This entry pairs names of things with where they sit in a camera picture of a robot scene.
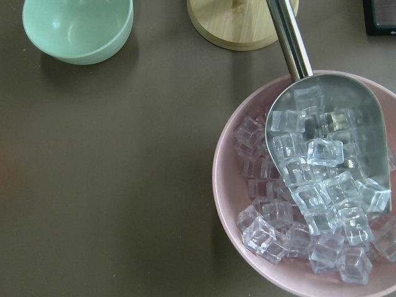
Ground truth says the pile of clear ice cubes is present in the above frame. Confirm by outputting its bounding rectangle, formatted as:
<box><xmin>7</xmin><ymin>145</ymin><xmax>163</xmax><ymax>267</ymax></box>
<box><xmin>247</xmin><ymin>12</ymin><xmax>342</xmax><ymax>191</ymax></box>
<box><xmin>234</xmin><ymin>86</ymin><xmax>395</xmax><ymax>285</ymax></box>

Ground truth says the metal ice scoop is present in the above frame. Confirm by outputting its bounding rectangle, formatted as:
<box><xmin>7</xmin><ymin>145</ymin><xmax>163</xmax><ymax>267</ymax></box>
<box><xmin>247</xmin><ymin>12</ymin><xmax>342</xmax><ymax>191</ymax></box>
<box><xmin>265</xmin><ymin>1</ymin><xmax>392</xmax><ymax>215</ymax></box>

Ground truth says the wooden cup stand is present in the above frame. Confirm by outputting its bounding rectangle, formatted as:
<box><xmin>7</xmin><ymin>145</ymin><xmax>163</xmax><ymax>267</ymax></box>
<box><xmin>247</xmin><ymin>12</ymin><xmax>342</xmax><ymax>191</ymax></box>
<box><xmin>186</xmin><ymin>0</ymin><xmax>300</xmax><ymax>51</ymax></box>

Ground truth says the pink bowl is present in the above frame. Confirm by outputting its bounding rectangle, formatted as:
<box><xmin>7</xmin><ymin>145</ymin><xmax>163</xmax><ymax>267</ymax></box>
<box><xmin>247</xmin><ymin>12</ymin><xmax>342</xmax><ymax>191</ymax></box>
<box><xmin>212</xmin><ymin>75</ymin><xmax>395</xmax><ymax>296</ymax></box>

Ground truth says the green bowl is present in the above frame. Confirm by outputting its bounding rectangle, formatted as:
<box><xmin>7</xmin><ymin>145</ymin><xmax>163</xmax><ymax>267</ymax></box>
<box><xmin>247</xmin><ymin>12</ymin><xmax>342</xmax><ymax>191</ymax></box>
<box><xmin>22</xmin><ymin>0</ymin><xmax>134</xmax><ymax>65</ymax></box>

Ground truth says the black digital scale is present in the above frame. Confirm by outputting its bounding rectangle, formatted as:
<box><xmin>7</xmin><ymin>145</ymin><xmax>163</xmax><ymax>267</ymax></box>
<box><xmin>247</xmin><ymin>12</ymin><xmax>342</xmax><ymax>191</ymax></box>
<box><xmin>363</xmin><ymin>0</ymin><xmax>396</xmax><ymax>36</ymax></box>

